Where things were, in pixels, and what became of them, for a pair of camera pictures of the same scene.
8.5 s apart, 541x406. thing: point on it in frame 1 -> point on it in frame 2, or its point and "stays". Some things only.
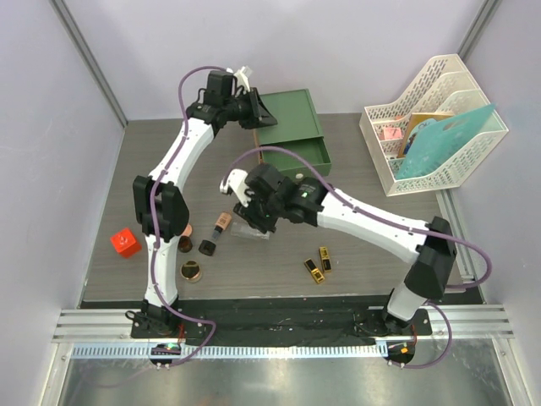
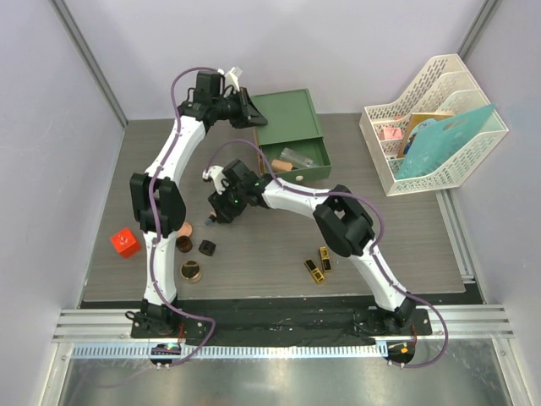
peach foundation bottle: [221, 223] -> [212, 216]
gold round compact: [190, 271] stays
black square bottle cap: [207, 247] stays
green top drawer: [314, 150] stays
